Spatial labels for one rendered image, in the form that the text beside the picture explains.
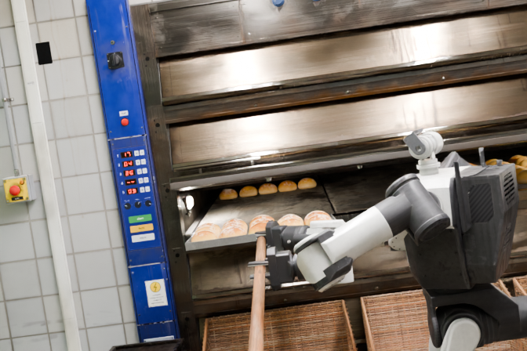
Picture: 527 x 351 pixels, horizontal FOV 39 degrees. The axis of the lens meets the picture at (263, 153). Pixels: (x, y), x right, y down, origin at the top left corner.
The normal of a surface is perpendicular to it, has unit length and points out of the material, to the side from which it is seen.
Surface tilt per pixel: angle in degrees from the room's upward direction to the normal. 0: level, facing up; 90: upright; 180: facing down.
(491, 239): 90
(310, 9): 90
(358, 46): 70
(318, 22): 90
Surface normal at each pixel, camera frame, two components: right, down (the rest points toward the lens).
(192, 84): -0.07, -0.27
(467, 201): -0.49, 0.13
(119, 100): -0.03, 0.07
